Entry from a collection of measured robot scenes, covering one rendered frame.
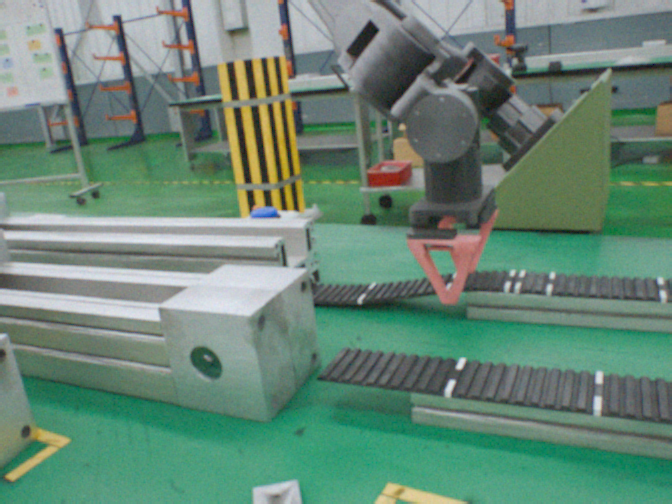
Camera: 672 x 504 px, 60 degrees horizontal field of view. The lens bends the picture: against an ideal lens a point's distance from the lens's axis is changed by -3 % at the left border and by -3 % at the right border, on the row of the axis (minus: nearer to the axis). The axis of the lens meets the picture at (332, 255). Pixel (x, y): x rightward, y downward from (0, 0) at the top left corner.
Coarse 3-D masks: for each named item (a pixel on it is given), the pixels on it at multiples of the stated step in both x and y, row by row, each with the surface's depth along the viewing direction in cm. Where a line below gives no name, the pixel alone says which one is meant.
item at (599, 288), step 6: (594, 276) 59; (606, 276) 59; (594, 282) 58; (600, 282) 58; (606, 282) 57; (588, 288) 57; (594, 288) 56; (600, 288) 57; (606, 288) 56; (588, 294) 56; (594, 294) 55; (600, 294) 55; (606, 294) 55
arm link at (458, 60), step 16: (384, 0) 89; (400, 16) 90; (448, 48) 93; (464, 48) 95; (432, 64) 93; (448, 64) 93; (464, 64) 93; (480, 64) 93; (496, 64) 93; (496, 80) 93; (512, 80) 94
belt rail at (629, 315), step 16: (480, 304) 61; (496, 304) 60; (512, 304) 59; (528, 304) 58; (544, 304) 58; (560, 304) 57; (576, 304) 56; (592, 304) 56; (608, 304) 55; (624, 304) 54; (640, 304) 54; (656, 304) 53; (512, 320) 59; (528, 320) 59; (544, 320) 58; (560, 320) 57; (576, 320) 57; (592, 320) 56; (608, 320) 56; (624, 320) 55; (640, 320) 54; (656, 320) 54
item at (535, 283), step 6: (528, 276) 61; (534, 276) 61; (540, 276) 60; (546, 276) 61; (528, 282) 59; (534, 282) 60; (540, 282) 59; (528, 288) 58; (534, 288) 58; (540, 288) 58; (540, 294) 57
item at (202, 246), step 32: (0, 224) 94; (32, 224) 91; (64, 224) 88; (96, 224) 85; (128, 224) 83; (160, 224) 80; (192, 224) 78; (224, 224) 76; (256, 224) 74; (288, 224) 72; (32, 256) 82; (64, 256) 80; (96, 256) 77; (128, 256) 75; (160, 256) 74; (192, 256) 72; (224, 256) 69; (256, 256) 67; (288, 256) 73
